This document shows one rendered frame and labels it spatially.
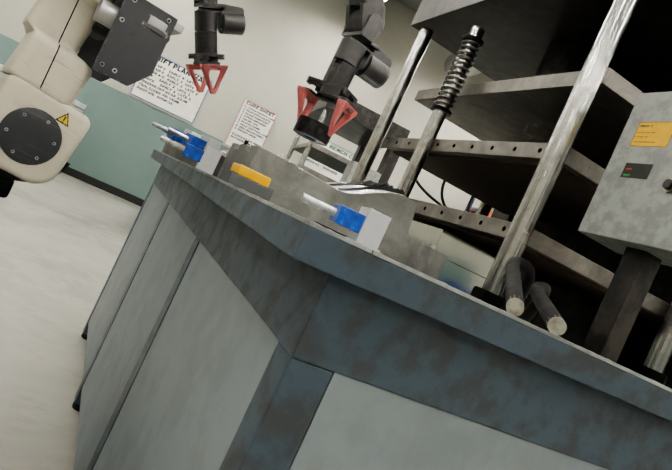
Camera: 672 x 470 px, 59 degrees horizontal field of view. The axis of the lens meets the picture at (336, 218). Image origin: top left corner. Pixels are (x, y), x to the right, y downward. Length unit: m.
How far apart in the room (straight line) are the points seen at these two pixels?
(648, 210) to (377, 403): 1.04
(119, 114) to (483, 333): 8.06
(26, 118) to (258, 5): 7.73
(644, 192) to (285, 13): 7.63
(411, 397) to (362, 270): 0.16
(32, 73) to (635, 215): 1.32
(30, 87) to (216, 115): 7.37
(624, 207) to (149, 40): 1.15
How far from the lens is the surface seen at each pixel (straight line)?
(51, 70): 1.21
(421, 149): 2.29
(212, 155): 1.33
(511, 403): 0.74
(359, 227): 0.87
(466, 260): 2.06
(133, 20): 1.22
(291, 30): 8.83
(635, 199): 1.59
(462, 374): 0.69
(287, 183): 1.18
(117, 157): 8.54
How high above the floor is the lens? 0.80
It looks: 1 degrees up
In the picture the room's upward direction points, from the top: 25 degrees clockwise
